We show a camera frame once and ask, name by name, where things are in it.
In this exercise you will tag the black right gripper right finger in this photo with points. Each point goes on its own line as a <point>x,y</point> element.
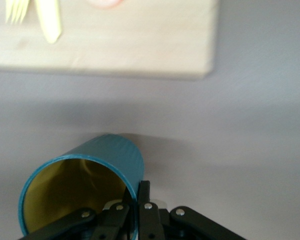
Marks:
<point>165,225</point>

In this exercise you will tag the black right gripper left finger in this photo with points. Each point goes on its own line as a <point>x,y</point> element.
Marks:
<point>90,225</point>

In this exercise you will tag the teal cup with yellow inside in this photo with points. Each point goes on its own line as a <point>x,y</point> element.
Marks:
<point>115,152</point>

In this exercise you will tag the bamboo cutting board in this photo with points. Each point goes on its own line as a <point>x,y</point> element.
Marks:
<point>127,50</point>

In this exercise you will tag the yellow plastic knife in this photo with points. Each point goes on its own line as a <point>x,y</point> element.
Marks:
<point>50,22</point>

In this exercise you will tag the orange slice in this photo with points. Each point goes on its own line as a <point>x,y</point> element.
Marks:
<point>103,3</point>

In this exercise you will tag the yellow plastic fork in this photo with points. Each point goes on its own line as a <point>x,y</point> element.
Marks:
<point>16,11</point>

